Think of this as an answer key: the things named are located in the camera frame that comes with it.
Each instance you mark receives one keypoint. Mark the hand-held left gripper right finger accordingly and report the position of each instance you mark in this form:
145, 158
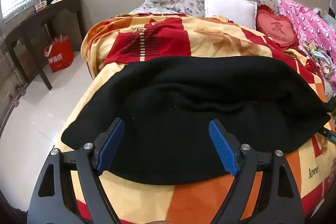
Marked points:
223, 145

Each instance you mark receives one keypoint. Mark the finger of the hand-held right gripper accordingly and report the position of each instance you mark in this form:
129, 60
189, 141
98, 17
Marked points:
329, 136

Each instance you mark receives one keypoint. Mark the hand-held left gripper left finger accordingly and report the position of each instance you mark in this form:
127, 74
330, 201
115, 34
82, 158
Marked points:
110, 145

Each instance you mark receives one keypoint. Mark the black pants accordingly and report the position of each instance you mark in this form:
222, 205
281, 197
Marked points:
183, 108

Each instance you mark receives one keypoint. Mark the red shopping bag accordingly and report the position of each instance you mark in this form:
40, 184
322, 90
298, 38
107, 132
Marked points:
60, 56

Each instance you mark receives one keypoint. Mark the dark slipper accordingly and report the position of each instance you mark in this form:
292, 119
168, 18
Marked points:
21, 89
14, 102

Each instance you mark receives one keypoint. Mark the orange red printed blanket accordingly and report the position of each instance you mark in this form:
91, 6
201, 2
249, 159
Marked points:
210, 37

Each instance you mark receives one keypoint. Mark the pink printed quilt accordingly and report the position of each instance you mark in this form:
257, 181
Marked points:
309, 22

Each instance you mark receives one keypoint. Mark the red heart-shaped cushion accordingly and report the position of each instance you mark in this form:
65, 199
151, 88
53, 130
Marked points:
275, 27

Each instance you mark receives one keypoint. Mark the white pillow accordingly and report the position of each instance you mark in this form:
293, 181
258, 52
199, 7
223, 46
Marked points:
228, 7

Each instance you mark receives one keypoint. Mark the dark wooden table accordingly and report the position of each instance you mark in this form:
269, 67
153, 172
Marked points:
31, 22

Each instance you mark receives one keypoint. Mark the glass tray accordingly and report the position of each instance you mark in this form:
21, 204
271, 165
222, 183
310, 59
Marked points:
40, 6

